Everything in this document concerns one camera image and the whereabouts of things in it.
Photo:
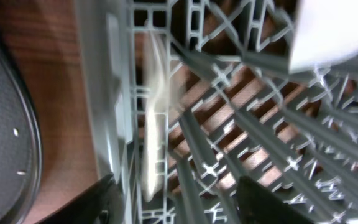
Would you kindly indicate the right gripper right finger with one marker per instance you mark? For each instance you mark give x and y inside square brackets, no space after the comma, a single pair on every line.
[257,204]

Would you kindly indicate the grey dishwasher rack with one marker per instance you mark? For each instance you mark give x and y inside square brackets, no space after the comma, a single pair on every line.
[233,110]

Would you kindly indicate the small white bowl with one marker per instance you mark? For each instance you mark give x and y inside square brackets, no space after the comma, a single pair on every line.
[326,33]

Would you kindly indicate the white plastic fork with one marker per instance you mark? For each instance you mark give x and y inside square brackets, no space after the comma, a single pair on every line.
[156,80]

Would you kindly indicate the round black tray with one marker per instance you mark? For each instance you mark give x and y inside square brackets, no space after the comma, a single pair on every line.
[20,145]

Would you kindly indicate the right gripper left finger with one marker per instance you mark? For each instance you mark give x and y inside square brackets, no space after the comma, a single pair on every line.
[103,202]

